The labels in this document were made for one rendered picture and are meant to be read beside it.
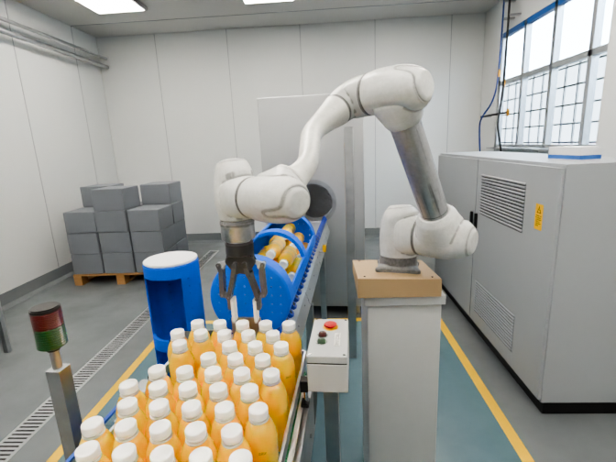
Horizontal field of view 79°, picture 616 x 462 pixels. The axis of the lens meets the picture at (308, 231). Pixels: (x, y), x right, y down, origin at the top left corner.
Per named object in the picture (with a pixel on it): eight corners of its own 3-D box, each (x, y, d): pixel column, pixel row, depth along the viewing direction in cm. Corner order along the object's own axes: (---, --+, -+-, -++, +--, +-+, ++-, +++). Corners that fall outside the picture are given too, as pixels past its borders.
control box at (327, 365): (349, 349, 112) (348, 318, 109) (348, 393, 92) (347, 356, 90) (315, 349, 113) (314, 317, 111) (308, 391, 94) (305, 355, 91)
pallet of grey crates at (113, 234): (191, 263, 542) (181, 181, 516) (168, 283, 464) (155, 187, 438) (110, 265, 549) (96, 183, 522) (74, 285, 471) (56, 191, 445)
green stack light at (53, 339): (74, 338, 93) (71, 320, 92) (54, 352, 86) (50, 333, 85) (50, 337, 93) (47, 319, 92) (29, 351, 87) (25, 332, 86)
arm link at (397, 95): (434, 236, 161) (487, 243, 145) (417, 263, 153) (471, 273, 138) (373, 61, 120) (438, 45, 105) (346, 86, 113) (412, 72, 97)
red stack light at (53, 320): (71, 319, 92) (68, 304, 91) (49, 332, 85) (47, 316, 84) (47, 319, 92) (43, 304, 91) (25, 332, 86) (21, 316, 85)
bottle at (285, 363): (268, 407, 104) (263, 346, 100) (290, 397, 108) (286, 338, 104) (279, 422, 98) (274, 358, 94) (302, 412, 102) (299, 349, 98)
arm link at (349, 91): (317, 93, 121) (350, 85, 112) (347, 70, 130) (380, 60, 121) (332, 129, 128) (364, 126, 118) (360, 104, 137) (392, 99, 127)
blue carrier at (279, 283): (315, 261, 215) (315, 212, 208) (291, 338, 130) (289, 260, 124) (267, 260, 218) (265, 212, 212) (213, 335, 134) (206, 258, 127)
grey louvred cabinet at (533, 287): (480, 280, 426) (489, 150, 393) (629, 414, 217) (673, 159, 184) (432, 282, 429) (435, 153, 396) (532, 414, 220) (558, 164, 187)
